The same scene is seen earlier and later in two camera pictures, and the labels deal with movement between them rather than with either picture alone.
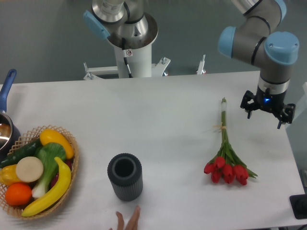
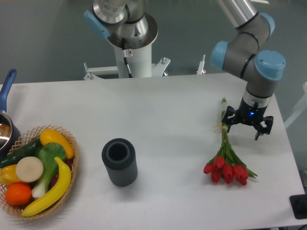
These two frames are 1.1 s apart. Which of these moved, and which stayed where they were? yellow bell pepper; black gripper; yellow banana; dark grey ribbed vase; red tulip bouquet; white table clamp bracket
Moved: dark grey ribbed vase; black gripper
Stayed: yellow banana; white table clamp bracket; yellow bell pepper; red tulip bouquet
